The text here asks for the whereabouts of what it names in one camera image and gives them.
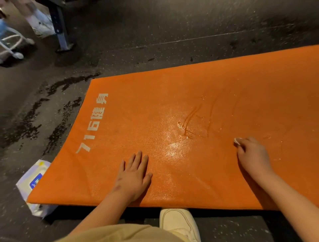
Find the person's left forearm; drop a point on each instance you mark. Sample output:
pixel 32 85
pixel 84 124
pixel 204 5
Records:
pixel 104 214

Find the person's right fingers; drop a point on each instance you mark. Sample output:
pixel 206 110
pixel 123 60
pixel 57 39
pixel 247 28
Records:
pixel 245 147

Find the person's right forearm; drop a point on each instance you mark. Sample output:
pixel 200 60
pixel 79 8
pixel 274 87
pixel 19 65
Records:
pixel 291 207

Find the person's left middle finger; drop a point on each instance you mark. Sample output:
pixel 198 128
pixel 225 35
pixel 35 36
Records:
pixel 136 161

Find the dark metal bench leg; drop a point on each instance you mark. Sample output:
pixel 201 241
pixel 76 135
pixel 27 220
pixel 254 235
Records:
pixel 59 25

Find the orange exercise mat white print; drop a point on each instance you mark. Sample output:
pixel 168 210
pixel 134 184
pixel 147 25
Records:
pixel 154 119

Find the person's left thumb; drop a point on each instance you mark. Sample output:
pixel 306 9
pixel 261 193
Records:
pixel 148 180

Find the person's white shoe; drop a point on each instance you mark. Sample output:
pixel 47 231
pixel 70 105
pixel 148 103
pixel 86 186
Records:
pixel 179 224

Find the white wet wipes packet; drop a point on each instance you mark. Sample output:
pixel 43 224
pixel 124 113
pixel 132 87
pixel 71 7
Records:
pixel 31 179

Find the person's beige shorts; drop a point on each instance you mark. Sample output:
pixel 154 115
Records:
pixel 122 234

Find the person's right hand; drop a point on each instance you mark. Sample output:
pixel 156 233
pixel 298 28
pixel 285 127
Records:
pixel 254 157

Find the person's left little finger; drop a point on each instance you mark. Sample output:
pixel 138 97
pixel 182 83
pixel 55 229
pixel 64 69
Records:
pixel 121 167

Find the person's left hand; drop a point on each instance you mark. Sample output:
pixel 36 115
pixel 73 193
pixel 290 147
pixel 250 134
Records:
pixel 131 179

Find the white wet wipe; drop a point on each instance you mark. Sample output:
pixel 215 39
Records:
pixel 237 141

